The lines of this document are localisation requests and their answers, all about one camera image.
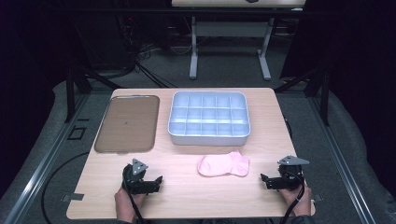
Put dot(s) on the desk with white legs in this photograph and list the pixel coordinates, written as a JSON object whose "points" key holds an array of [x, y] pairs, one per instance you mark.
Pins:
{"points": [[230, 29]]}

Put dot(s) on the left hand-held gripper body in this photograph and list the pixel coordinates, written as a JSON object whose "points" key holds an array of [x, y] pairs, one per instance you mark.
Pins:
{"points": [[134, 174]]}

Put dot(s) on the pink sock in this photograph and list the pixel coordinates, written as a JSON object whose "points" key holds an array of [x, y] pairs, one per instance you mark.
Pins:
{"points": [[222, 165]]}

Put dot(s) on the aluminium floor rail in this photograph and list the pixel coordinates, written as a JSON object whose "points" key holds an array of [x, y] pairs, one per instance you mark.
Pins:
{"points": [[46, 161], [339, 161]]}

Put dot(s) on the black metal stand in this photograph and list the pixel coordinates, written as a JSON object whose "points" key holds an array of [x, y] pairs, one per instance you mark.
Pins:
{"points": [[325, 99], [71, 93]]}

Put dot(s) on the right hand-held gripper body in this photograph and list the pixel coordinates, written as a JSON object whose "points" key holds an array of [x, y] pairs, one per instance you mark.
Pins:
{"points": [[291, 175]]}

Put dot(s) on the person's right hand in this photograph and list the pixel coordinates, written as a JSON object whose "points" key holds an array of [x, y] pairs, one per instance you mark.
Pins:
{"points": [[303, 202]]}

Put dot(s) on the pale blue compartment box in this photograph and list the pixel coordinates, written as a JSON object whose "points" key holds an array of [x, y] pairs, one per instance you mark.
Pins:
{"points": [[208, 118]]}

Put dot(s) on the brown tray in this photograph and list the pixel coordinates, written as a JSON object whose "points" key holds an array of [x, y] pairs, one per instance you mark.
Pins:
{"points": [[127, 124]]}

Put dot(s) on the grey tape strip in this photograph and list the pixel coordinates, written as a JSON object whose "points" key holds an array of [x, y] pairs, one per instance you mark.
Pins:
{"points": [[73, 197]]}

